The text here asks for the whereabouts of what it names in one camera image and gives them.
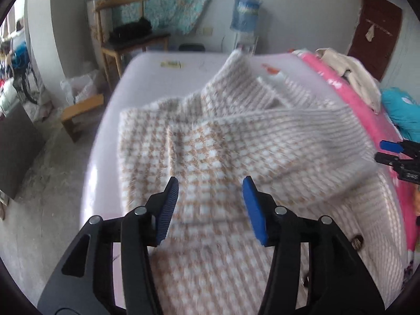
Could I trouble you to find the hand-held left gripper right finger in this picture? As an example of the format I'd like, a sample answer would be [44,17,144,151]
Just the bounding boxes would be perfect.
[242,175,385,315]

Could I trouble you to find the brown door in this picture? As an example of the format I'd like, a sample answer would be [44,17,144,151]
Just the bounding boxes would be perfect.
[346,0,403,82]

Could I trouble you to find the black bag on chair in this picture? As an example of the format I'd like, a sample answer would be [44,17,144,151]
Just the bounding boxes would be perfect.
[108,17,153,44]

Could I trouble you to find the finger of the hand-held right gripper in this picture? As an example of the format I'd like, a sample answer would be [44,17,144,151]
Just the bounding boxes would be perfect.
[380,140,407,151]
[374,153,402,166]

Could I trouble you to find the blue water bottle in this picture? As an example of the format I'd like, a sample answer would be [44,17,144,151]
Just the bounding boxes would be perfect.
[230,0,264,34]

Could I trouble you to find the pink floral blanket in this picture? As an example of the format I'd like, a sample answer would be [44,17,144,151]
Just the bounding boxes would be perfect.
[289,49,420,302]

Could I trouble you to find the teal pillow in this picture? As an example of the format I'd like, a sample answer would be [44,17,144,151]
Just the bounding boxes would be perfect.
[381,87,420,141]

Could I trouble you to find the beige white houndstooth coat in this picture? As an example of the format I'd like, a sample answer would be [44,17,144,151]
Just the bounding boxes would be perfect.
[118,50,409,315]

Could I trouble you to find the white water dispenser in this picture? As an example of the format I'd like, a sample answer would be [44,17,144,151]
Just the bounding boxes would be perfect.
[234,32,260,56]

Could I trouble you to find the beige garment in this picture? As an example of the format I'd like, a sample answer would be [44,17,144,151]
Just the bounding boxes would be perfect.
[315,48,382,114]

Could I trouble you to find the clear plastic bag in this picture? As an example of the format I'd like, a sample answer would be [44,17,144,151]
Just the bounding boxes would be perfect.
[60,70,106,106]

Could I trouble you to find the dark cabinet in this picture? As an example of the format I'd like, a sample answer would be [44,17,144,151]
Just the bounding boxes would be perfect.
[0,105,46,201]

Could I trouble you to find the wooden chair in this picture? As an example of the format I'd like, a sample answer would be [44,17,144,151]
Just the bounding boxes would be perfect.
[87,0,171,91]

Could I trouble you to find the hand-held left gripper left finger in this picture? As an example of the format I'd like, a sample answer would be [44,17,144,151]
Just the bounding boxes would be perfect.
[37,176,179,315]

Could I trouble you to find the small wooden stool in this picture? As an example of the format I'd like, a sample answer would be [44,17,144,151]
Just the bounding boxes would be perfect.
[61,93,106,143]

